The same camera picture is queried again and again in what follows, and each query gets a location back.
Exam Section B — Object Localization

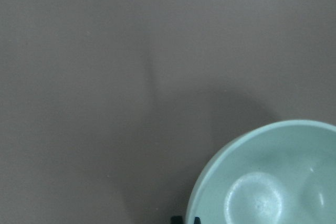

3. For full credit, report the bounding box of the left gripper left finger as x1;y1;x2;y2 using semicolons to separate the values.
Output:
170;216;183;224

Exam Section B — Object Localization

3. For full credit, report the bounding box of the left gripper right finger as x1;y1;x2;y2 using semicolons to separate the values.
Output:
194;217;201;224

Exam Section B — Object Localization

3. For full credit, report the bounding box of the green bowl robot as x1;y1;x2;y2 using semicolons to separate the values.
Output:
185;120;335;223

